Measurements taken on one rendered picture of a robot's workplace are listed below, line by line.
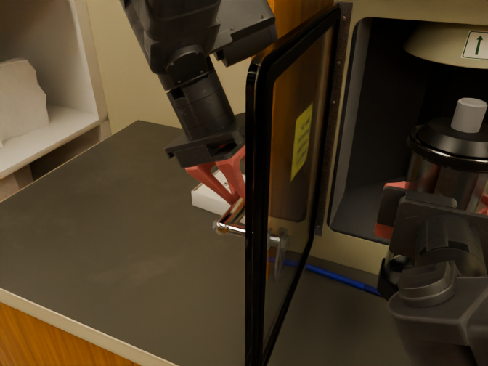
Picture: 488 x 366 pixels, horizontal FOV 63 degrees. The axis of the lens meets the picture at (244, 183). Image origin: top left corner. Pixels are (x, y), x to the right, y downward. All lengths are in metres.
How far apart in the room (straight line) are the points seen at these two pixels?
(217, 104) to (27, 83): 1.05
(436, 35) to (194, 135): 0.36
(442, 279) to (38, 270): 0.70
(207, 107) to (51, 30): 1.16
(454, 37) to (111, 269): 0.66
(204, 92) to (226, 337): 0.39
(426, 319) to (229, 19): 0.29
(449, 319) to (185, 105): 0.29
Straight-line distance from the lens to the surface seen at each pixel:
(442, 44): 0.62
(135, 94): 1.38
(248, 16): 0.40
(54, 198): 1.03
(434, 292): 0.29
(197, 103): 0.41
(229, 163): 0.41
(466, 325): 0.27
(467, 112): 0.48
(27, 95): 1.42
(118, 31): 1.35
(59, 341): 0.90
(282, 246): 0.40
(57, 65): 1.56
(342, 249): 0.76
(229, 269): 0.75
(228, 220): 0.42
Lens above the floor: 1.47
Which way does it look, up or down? 32 degrees down
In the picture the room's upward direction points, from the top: straight up
